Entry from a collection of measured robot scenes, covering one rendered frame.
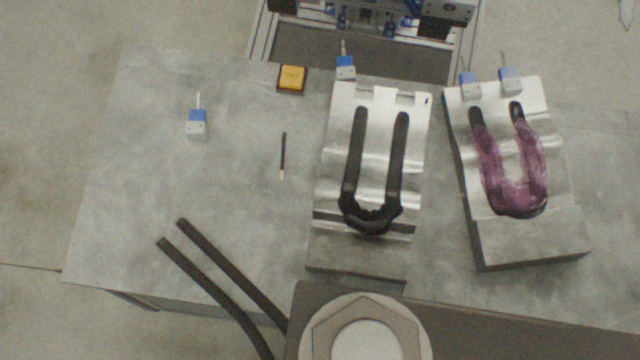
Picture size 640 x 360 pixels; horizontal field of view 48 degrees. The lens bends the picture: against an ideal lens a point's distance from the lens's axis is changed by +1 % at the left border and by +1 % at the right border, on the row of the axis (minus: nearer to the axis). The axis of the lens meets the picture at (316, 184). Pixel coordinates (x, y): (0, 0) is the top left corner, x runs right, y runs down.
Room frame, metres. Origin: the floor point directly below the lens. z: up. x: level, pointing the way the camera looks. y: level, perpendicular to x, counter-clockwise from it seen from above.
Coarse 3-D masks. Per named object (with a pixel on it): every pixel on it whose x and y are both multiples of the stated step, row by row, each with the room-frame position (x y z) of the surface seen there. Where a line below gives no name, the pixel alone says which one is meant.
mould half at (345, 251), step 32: (352, 96) 0.76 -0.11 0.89; (384, 96) 0.75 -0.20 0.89; (416, 96) 0.74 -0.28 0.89; (384, 128) 0.66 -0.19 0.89; (416, 128) 0.66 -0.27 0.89; (384, 160) 0.58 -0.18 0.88; (416, 160) 0.57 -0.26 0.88; (320, 192) 0.49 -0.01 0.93; (384, 192) 0.48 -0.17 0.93; (416, 192) 0.47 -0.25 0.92; (320, 224) 0.43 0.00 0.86; (416, 224) 0.39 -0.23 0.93; (352, 256) 0.34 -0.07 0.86; (384, 256) 0.33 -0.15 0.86
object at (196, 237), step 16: (176, 224) 0.47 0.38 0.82; (192, 240) 0.42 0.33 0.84; (208, 256) 0.37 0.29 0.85; (224, 256) 0.37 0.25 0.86; (224, 272) 0.32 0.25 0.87; (240, 272) 0.32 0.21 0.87; (240, 288) 0.28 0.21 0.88; (256, 288) 0.27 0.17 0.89; (256, 304) 0.23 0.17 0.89; (272, 304) 0.23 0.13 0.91
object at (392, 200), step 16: (368, 112) 0.71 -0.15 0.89; (400, 112) 0.70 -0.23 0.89; (352, 128) 0.67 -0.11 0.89; (400, 128) 0.66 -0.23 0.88; (352, 144) 0.63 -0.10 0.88; (400, 144) 0.62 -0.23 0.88; (352, 160) 0.58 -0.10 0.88; (400, 160) 0.57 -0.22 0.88; (352, 176) 0.53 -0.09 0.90; (400, 176) 0.53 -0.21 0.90; (352, 192) 0.49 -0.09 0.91; (400, 192) 0.48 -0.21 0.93; (352, 208) 0.46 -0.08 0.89; (384, 208) 0.45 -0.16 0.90; (400, 208) 0.43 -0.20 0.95; (352, 224) 0.42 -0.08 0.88; (368, 224) 0.41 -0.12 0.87; (384, 224) 0.41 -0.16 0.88
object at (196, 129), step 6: (198, 96) 0.82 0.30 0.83; (198, 102) 0.81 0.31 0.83; (198, 108) 0.79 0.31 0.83; (192, 114) 0.77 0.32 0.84; (198, 114) 0.77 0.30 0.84; (204, 114) 0.77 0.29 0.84; (192, 120) 0.75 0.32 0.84; (198, 120) 0.75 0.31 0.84; (204, 120) 0.75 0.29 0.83; (186, 126) 0.73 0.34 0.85; (192, 126) 0.73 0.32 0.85; (198, 126) 0.73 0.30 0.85; (204, 126) 0.73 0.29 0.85; (186, 132) 0.71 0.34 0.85; (192, 132) 0.71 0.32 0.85; (198, 132) 0.71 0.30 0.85; (204, 132) 0.71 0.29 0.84; (192, 138) 0.71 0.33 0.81; (198, 138) 0.71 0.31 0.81; (204, 138) 0.71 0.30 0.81
